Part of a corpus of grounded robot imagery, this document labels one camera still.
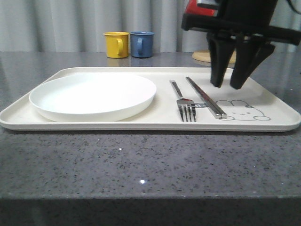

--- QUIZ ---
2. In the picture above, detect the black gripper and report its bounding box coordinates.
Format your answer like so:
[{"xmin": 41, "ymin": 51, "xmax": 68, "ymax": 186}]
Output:
[{"xmin": 182, "ymin": 0, "xmax": 301, "ymax": 89}]

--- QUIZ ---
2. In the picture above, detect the silver metal fork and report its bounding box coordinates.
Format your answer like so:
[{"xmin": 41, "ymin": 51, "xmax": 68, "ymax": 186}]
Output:
[{"xmin": 170, "ymin": 80, "xmax": 197, "ymax": 122}]

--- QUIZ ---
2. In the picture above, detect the white round plate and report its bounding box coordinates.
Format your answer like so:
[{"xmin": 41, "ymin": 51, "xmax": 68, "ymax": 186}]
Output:
[{"xmin": 29, "ymin": 73, "xmax": 157, "ymax": 122}]

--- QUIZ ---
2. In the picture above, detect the wooden mug tree stand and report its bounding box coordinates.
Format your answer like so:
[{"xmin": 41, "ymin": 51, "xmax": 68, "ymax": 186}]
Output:
[{"xmin": 192, "ymin": 50, "xmax": 236, "ymax": 64}]

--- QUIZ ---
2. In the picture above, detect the cream rabbit serving tray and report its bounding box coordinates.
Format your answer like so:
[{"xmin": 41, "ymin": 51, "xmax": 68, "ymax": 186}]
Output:
[{"xmin": 0, "ymin": 67, "xmax": 301, "ymax": 132}]

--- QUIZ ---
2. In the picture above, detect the red enamel mug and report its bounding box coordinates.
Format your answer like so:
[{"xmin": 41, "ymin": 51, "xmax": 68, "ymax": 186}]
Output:
[{"xmin": 184, "ymin": 0, "xmax": 215, "ymax": 16}]

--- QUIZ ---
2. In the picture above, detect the blue enamel mug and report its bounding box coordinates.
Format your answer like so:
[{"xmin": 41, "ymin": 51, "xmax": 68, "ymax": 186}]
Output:
[{"xmin": 130, "ymin": 31, "xmax": 154, "ymax": 58}]

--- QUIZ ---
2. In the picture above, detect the yellow enamel mug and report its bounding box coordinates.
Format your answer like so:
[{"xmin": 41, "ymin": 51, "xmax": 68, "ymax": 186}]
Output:
[{"xmin": 104, "ymin": 32, "xmax": 129, "ymax": 58}]

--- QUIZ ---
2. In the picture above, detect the black cable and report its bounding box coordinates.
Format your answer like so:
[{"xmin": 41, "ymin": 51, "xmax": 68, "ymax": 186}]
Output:
[{"xmin": 288, "ymin": 0, "xmax": 301, "ymax": 14}]

